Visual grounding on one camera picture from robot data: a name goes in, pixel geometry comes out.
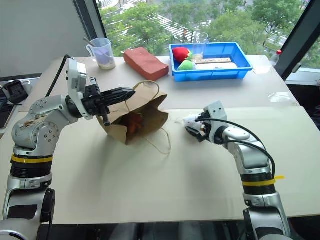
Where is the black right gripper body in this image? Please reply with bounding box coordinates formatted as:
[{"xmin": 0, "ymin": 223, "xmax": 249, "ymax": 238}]
[{"xmin": 196, "ymin": 112, "xmax": 213, "ymax": 144}]

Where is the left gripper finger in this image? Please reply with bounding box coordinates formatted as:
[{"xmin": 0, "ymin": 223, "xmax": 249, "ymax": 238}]
[
  {"xmin": 99, "ymin": 87, "xmax": 137, "ymax": 99},
  {"xmin": 101, "ymin": 94, "xmax": 135, "ymax": 108}
]

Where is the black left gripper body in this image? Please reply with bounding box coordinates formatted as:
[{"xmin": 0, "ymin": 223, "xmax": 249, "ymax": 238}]
[{"xmin": 81, "ymin": 77, "xmax": 112, "ymax": 127}]

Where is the white plush toy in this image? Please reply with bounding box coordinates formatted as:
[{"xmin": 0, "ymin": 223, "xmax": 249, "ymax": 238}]
[{"xmin": 174, "ymin": 113, "xmax": 201, "ymax": 131}]

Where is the brown paper bag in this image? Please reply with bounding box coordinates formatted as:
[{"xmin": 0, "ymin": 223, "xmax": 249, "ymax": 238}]
[{"xmin": 96, "ymin": 79, "xmax": 172, "ymax": 156}]

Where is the orange plush toy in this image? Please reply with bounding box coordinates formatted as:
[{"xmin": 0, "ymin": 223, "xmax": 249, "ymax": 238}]
[{"xmin": 122, "ymin": 113, "xmax": 145, "ymax": 135}]

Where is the green plush toy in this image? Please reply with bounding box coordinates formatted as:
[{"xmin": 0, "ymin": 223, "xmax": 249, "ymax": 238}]
[{"xmin": 177, "ymin": 59, "xmax": 197, "ymax": 72}]

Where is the red strawberry plush toy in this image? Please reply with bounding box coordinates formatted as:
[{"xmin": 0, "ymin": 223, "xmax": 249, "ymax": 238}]
[{"xmin": 172, "ymin": 47, "xmax": 194, "ymax": 63}]

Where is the red brick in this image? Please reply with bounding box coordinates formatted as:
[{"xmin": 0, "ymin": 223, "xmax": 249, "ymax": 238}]
[{"xmin": 123, "ymin": 46, "xmax": 170, "ymax": 82}]

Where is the clear plastic measuring cup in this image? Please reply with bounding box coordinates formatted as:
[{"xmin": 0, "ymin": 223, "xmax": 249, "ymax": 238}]
[{"xmin": 86, "ymin": 37, "xmax": 117, "ymax": 71}]

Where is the blue plastic bin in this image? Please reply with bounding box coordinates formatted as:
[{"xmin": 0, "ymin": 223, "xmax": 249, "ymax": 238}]
[{"xmin": 168, "ymin": 41, "xmax": 254, "ymax": 83}]

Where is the white cylinder roll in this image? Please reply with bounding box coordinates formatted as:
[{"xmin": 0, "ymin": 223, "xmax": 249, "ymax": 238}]
[{"xmin": 195, "ymin": 62, "xmax": 238, "ymax": 71}]

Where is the stirring stick in cup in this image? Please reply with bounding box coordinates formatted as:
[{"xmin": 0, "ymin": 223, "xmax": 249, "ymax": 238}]
[{"xmin": 83, "ymin": 36, "xmax": 96, "ymax": 48}]

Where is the black power adapter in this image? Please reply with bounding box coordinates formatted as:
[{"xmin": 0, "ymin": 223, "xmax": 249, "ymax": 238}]
[{"xmin": 3, "ymin": 80, "xmax": 29, "ymax": 104}]

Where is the clear plastic wrapper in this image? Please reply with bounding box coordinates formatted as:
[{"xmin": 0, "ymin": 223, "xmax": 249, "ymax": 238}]
[{"xmin": 268, "ymin": 91, "xmax": 292, "ymax": 104}]

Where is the dark keyboard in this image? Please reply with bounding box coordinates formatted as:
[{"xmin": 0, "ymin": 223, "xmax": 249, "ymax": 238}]
[{"xmin": 0, "ymin": 84, "xmax": 16, "ymax": 129}]

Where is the plastic bottle with red cap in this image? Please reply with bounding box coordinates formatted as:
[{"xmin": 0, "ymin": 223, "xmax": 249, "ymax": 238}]
[{"xmin": 269, "ymin": 49, "xmax": 284, "ymax": 68}]

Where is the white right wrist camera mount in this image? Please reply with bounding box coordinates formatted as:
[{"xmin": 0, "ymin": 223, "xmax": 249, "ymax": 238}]
[{"xmin": 203, "ymin": 100, "xmax": 229, "ymax": 141}]

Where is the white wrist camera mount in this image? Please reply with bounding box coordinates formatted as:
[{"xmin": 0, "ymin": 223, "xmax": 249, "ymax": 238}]
[
  {"xmin": 203, "ymin": 100, "xmax": 229, "ymax": 141},
  {"xmin": 65, "ymin": 57, "xmax": 93, "ymax": 121}
]

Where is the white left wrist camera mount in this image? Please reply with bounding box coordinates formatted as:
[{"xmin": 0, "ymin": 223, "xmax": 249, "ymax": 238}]
[{"xmin": 65, "ymin": 57, "xmax": 93, "ymax": 121}]

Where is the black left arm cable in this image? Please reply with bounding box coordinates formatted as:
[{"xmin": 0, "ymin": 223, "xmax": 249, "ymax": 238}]
[{"xmin": 44, "ymin": 54, "xmax": 75, "ymax": 98}]

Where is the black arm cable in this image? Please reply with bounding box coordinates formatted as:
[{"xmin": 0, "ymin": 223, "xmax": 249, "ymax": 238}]
[
  {"xmin": 195, "ymin": 118, "xmax": 276, "ymax": 179},
  {"xmin": 44, "ymin": 54, "xmax": 75, "ymax": 98}
]

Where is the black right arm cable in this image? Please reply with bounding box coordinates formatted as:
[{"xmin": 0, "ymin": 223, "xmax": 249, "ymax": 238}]
[{"xmin": 195, "ymin": 118, "xmax": 276, "ymax": 179}]

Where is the dark window frame post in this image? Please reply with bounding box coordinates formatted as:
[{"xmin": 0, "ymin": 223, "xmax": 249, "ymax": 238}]
[
  {"xmin": 74, "ymin": 0, "xmax": 109, "ymax": 59},
  {"xmin": 273, "ymin": 0, "xmax": 320, "ymax": 81}
]

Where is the yellow cable tie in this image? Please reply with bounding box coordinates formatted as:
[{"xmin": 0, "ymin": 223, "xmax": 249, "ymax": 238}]
[{"xmin": 241, "ymin": 175, "xmax": 286, "ymax": 187}]

